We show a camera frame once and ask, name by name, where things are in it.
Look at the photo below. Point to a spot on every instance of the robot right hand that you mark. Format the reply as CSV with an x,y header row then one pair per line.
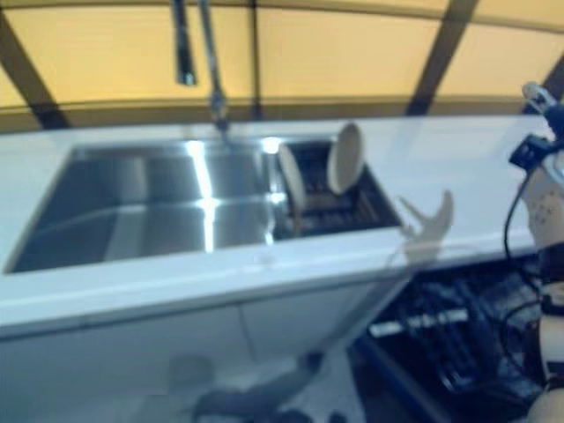
x,y
555,123

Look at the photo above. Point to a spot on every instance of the cream round plate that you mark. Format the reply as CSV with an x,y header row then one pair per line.
x,y
291,176
346,158

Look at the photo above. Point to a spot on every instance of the dishwasher with rack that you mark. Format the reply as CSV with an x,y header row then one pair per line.
x,y
440,317

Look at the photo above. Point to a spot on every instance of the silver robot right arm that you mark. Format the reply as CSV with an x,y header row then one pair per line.
x,y
551,207

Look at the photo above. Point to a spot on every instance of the black dish drying rack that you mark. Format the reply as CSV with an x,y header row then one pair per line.
x,y
352,216

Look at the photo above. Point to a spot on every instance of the chrome gooseneck kitchen faucet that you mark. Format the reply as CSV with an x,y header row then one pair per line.
x,y
185,53

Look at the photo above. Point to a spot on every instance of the dark robot right foot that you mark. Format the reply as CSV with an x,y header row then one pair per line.
x,y
308,417

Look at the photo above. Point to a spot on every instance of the stainless steel sink basin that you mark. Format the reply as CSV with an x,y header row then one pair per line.
x,y
154,198

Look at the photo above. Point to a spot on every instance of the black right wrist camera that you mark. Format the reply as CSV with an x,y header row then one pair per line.
x,y
531,150

